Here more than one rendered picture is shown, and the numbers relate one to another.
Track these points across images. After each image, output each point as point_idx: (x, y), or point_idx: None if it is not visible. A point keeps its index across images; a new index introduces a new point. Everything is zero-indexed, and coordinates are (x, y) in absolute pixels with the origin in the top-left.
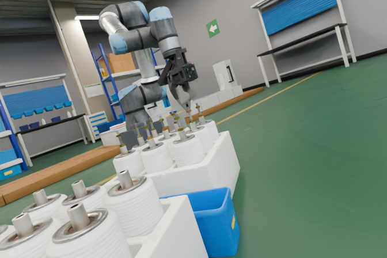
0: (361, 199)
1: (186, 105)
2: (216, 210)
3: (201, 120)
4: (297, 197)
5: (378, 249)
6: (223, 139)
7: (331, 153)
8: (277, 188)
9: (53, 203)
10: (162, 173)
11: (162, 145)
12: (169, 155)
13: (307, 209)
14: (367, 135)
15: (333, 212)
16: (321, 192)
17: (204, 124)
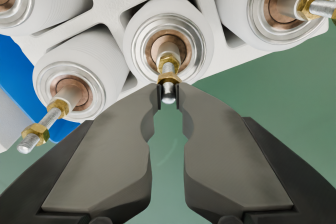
0: (175, 167)
1: (176, 94)
2: (49, 140)
3: (286, 9)
4: (172, 129)
5: None
6: (230, 67)
7: (281, 139)
8: None
9: None
10: (18, 41)
11: (18, 28)
12: (48, 26)
13: (153, 140)
14: (326, 164)
15: (153, 155)
16: (184, 144)
17: (250, 36)
